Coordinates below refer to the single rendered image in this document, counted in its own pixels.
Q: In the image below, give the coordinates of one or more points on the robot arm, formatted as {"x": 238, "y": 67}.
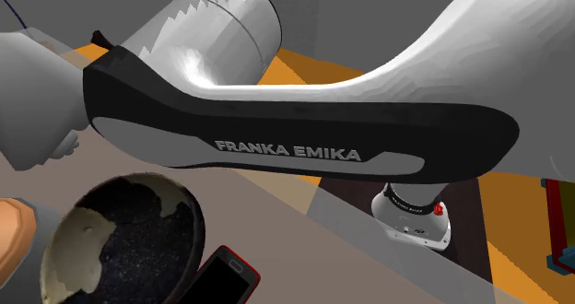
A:
{"x": 471, "y": 60}

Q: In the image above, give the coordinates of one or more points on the red phone with black screen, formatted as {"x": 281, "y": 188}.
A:
{"x": 220, "y": 280}

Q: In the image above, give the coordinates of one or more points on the dark speckled cream bowl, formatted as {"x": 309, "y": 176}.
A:
{"x": 134, "y": 244}

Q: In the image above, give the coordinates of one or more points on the dark robot stand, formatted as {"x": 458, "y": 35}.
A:
{"x": 465, "y": 213}

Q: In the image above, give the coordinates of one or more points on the red and teal furniture piece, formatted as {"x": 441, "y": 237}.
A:
{"x": 561, "y": 222}

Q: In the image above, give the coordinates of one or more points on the orange round container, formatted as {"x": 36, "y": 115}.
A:
{"x": 13, "y": 235}

